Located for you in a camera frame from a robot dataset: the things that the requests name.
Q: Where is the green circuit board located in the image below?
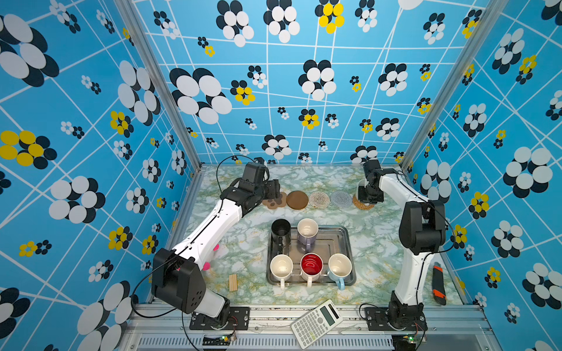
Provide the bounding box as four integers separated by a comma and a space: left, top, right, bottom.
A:
392, 335, 423, 350
203, 333, 237, 347

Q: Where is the right green circuit board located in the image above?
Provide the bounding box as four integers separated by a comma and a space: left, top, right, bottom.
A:
392, 335, 423, 350

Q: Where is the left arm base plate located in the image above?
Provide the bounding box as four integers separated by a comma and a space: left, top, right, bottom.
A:
189, 307, 250, 331

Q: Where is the grey woven round coaster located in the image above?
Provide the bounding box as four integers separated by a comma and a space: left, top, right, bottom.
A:
330, 190, 353, 208

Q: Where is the cork paw print coaster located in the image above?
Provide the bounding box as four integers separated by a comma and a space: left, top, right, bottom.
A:
262, 192, 287, 210

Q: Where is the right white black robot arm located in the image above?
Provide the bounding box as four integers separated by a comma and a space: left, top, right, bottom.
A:
357, 159, 446, 329

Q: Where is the tan wicker round coaster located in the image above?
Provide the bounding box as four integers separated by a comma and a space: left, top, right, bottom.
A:
352, 195, 374, 211

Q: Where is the small wooden block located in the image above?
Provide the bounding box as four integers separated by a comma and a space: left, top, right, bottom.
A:
228, 274, 238, 292

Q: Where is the brown wooden round coaster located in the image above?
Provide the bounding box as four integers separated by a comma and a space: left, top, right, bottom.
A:
286, 191, 309, 211

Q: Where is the lavender ceramic mug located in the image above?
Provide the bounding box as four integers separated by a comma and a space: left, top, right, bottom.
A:
297, 219, 319, 252

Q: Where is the plush toy with glasses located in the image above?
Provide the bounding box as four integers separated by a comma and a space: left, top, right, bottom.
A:
203, 244, 220, 271

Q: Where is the left green circuit board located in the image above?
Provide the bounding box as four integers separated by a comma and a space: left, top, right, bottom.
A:
203, 333, 237, 347

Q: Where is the red interior mug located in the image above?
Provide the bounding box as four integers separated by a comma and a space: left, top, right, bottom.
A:
300, 253, 323, 288

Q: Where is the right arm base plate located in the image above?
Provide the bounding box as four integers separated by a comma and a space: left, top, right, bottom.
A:
363, 307, 428, 333

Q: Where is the aluminium front frame rail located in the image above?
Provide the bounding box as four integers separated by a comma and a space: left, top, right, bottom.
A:
118, 304, 501, 350

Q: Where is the white scientific calculator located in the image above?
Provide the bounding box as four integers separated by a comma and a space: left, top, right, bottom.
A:
291, 300, 343, 350

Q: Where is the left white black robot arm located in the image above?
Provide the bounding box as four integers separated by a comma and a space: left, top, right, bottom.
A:
152, 162, 280, 326

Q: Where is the multicolour woven round coaster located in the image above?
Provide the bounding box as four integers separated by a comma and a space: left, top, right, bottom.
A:
308, 192, 331, 209

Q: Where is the metal serving tray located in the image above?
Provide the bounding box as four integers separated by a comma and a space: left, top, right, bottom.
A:
266, 226, 357, 289

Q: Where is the orange black utility knife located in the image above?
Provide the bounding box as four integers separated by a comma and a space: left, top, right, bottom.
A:
432, 262, 447, 306

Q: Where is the cream mug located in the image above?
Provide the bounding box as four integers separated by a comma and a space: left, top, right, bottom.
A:
269, 254, 294, 290

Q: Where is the light blue handled mug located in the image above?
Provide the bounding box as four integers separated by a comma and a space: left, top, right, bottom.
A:
328, 253, 353, 290

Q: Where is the black metal cup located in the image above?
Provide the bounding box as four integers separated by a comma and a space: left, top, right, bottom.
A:
271, 219, 291, 254

